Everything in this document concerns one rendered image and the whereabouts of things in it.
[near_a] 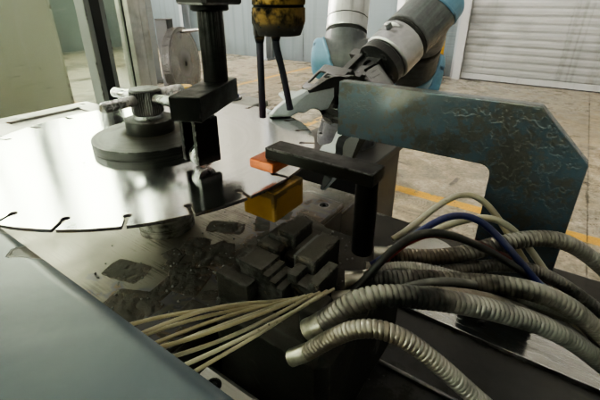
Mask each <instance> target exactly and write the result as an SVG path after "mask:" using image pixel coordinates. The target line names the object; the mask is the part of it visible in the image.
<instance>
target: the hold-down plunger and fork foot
mask: <svg viewBox="0 0 600 400"><path fill-rule="evenodd" d="M196 16H197V25H198V34H199V42H200V51H201V59H202V68H203V77H204V80H203V81H201V82H199V83H196V84H195V85H193V86H191V87H188V88H185V89H183V90H181V91H179V92H178V93H176V94H173V95H171V96H169V97H168V99H169V105H170V111H171V120H172V121H178V122H179V130H180V136H181V143H182V150H183V156H184V159H185V160H189V157H188V153H189V150H190V148H191V147H192V146H194V147H195V154H196V165H197V166H203V165H206V164H208V163H213V162H216V161H219V160H220V159H221V150H220V140H219V131H218V122H217V116H215V115H214V114H215V113H217V112H218V111H219V110H221V109H222V108H224V107H225V106H226V105H228V104H230V103H231V102H233V101H234V100H236V99H237V98H238V84H237V78H233V77H228V65H227V54H226V42H225V30H224V19H223V12H196Z"/></svg>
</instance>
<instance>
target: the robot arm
mask: <svg viewBox="0 0 600 400"><path fill-rule="evenodd" d="M370 1H371V0H329V7H328V17H327V26H326V36H325V37H318V38H316V39H315V40H314V41H313V44H312V56H311V65H312V74H313V76H312V77H311V78H310V79H309V80H308V81H307V82H306V83H305V84H304V85H303V86H301V88H302V89H300V90H298V91H290V95H291V99H292V104H293V108H294V109H293V110H291V111H288V110H287V106H286V101H285V97H284V92H283V91H281V92H279V96H280V97H281V98H282V99H283V101H282V102H280V103H279V104H278V105H277V106H276V107H275V108H274V109H273V110H272V111H271V112H270V118H288V117H291V116H292V115H294V114H296V113H306V112H307V111H309V110H310V109H317V110H319V111H320V112H321V115H322V119H321V125H320V127H319V129H318V133H317V142H318V144H319V145H321V149H320V150H321V151H325V152H329V153H333V154H340V155H343V156H347V157H351V158H355V157H356V156H357V154H358V153H359V151H363V150H367V149H370V148H372V147H374V146H375V145H376V142H373V141H369V140H365V139H360V138H356V137H348V136H344V135H339V134H338V97H339V81H341V80H344V79H351V80H359V81H367V82H374V83H381V84H389V85H396V86H403V87H410V88H425V89H432V90H439V88H440V85H441V81H442V78H443V74H444V68H445V64H446V58H445V56H444V55H442V54H441V50H442V47H443V45H444V42H445V39H446V33H447V31H448V30H449V29H450V27H451V26H454V25H455V23H456V22H457V19H458V18H459V17H460V16H461V15H462V13H463V9H464V0H398V2H397V11H396V13H395V14H394V15H393V16H392V17H391V18H390V19H389V20H388V21H386V22H385V24H384V25H383V26H382V27H381V28H380V29H379V30H378V31H377V32H376V33H375V34H374V35H373V36H372V37H371V38H367V30H368V20H369V10H370ZM315 78H316V79H318V81H317V82H316V83H315V84H312V83H310V82H311V81H312V80H314V79H315Z"/></svg>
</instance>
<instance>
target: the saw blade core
mask: <svg viewBox="0 0 600 400"><path fill-rule="evenodd" d="M271 111H272V110H269V109H266V118H263V119H262V118H260V117H259V107H256V106H254V107H253V106H252V105H245V104H228V105H226V106H225V107H224V108H222V109H221V110H219V111H218V112H217V113H215V114H214V115H215V116H217V122H218V131H219V140H220V150H221V159H220V160H219V161H216V162H213V163H212V164H211V165H210V166H208V167H205V168H203V167H199V166H196V165H194V164H193V163H192V162H191V161H190V160H185V159H184V156H183V155H180V156H176V157H172V158H168V159H163V160H158V161H151V162H115V161H109V160H105V159H103V158H100V157H98V156H96V155H95V154H94V152H93V149H92V146H91V142H90V140H91V138H92V137H93V136H94V135H95V134H96V133H97V132H98V131H100V130H102V129H106V128H108V127H111V126H113V125H116V124H120V123H123V122H124V119H125V118H126V117H128V116H130V115H132V111H131V107H129V108H125V109H122V110H119V111H115V112H109V113H106V114H104V113H102V112H100V111H98V110H97V111H92V112H84V113H79V114H74V115H71V116H66V117H65V118H63V117H62V118H59V119H55V120H51V121H46V122H42V123H39V124H37V125H33V126H30V128H29V127H27V128H25V129H20V130H17V131H14V132H13V133H10V134H7V135H5V136H2V137H0V228H3V229H14V230H22V231H32V232H49V233H52V232H53V231H54V230H55V231H56V233H77V232H97V231H108V230H118V229H122V227H123V225H124V222H125V220H124V218H126V217H129V220H128V223H127V229H133V228H139V227H145V226H151V225H156V224H162V223H166V222H172V221H179V220H184V219H187V218H191V215H190V213H189V211H188V209H187V208H186V207H189V206H191V209H192V211H193V213H194V215H195V216H199V215H203V214H206V213H211V212H215V211H218V210H221V209H224V208H227V207H230V206H232V205H235V204H239V203H242V202H245V201H246V200H247V197H249V198H254V197H256V196H259V195H261V194H263V193H265V192H267V191H269V190H272V189H273V188H275V187H277V186H279V185H281V184H282V183H281V182H280V181H278V179H279V178H285V179H291V178H292V177H293V176H295V175H296V174H297V173H298V172H299V171H300V170H302V169H300V168H297V167H294V166H290V165H288V166H287V167H285V168H283V169H281V170H279V171H277V172H275V173H269V172H267V171H261V170H258V169H256V168H252V167H250V161H249V160H250V158H251V157H253V156H256V155H258V154H260V153H262V152H264V151H265V147H266V146H270V145H272V144H274V143H276V142H279V141H284V142H288V143H292V144H296V145H300V146H306V147H310V148H315V141H314V136H313V134H312V132H311V131H310V130H309V129H308V128H307V127H306V126H305V125H304V124H303V123H302V122H301V121H298V120H296V119H295V118H293V117H288V118H270V112H271ZM277 175H278V176H277ZM238 192H243V195H242V194H241V193H238ZM246 196H247V197H246ZM65 220H67V221H65ZM62 221H65V222H64V223H62Z"/></svg>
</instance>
